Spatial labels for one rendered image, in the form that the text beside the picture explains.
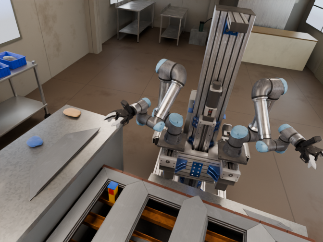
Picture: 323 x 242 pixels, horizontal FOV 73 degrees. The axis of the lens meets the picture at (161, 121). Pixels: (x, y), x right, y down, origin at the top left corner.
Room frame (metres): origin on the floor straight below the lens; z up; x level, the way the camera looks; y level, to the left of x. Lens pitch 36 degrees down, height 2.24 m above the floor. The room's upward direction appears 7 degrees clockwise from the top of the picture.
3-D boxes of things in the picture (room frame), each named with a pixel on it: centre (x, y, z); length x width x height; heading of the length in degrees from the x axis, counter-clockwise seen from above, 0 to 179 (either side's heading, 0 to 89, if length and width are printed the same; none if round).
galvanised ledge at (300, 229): (1.06, -0.56, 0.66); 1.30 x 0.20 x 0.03; 74
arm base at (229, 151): (1.35, -0.60, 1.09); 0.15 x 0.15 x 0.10
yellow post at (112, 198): (0.99, 0.30, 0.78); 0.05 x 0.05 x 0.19; 74
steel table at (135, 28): (8.33, 1.28, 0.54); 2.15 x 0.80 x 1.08; 173
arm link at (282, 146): (1.13, -0.80, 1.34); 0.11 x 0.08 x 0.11; 108
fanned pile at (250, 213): (0.93, -0.89, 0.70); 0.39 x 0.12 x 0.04; 74
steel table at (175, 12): (8.32, -0.04, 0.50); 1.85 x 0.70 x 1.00; 173
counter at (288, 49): (7.00, -2.78, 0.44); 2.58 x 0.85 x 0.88; 83
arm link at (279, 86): (1.39, -0.73, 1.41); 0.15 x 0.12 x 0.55; 108
